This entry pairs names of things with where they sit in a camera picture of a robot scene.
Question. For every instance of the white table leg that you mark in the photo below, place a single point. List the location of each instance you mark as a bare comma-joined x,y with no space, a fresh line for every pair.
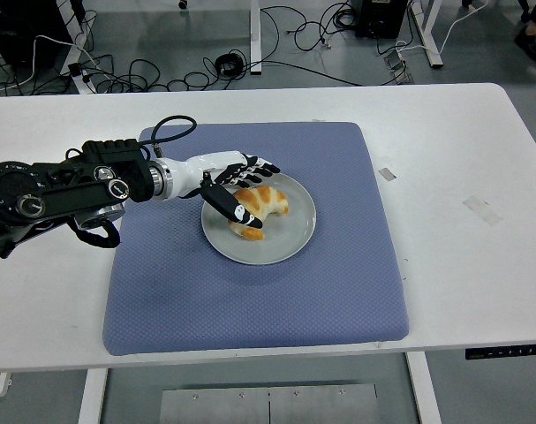
424,393
92,397

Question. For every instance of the croissant bread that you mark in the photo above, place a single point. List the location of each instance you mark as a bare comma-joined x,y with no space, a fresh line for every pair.
267,199

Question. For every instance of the white slanted desk leg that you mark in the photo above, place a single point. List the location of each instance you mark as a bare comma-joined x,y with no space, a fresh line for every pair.
75,48

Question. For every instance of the small clear tape piece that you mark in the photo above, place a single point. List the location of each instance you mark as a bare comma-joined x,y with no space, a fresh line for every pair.
388,174

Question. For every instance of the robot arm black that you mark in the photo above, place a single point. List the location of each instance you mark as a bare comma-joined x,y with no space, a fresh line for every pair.
73,194

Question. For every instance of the white desk leg straight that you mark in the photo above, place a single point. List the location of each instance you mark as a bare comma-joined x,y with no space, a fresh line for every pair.
255,35

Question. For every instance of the blue quilted mat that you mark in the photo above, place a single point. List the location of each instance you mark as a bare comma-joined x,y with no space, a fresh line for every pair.
161,287

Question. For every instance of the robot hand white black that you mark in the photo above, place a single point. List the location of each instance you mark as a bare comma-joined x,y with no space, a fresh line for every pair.
197,165

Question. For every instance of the black table control panel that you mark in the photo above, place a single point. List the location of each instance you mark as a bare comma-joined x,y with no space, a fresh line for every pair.
506,352

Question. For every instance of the black power adapter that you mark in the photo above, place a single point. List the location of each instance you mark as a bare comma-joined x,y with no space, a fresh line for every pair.
75,69

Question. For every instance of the grey foot pedal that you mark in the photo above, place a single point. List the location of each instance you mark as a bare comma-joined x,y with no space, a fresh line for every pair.
400,68

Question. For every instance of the black computer case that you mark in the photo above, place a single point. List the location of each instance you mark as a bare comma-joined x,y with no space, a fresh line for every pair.
380,17

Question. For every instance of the white desk leg with foot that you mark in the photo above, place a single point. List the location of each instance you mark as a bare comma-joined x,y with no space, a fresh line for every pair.
428,35

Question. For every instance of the grey round plate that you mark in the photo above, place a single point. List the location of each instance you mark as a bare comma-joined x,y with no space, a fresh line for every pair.
285,238

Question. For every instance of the large clear tape piece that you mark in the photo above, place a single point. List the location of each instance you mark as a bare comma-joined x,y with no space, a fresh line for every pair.
483,211

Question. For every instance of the person's foot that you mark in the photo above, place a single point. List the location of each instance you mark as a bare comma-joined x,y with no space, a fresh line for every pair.
532,44

